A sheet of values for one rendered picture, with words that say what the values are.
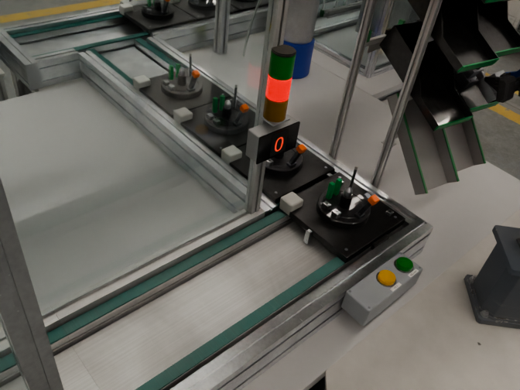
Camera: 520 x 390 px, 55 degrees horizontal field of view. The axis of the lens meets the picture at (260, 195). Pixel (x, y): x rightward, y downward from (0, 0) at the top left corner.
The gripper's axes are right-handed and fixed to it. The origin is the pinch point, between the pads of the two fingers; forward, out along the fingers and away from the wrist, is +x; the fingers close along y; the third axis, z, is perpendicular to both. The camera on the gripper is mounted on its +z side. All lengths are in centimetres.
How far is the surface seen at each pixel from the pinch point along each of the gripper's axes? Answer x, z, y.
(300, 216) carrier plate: 19, -27, 55
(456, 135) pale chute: 12.4, -19.6, -2.4
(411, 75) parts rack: 10.2, 4.5, 24.3
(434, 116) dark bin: 6.0, -6.5, 19.3
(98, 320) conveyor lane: 19, -30, 109
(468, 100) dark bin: 6.9, -6.4, 2.9
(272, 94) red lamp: 13, 9, 65
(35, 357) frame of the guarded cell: -23, 3, 124
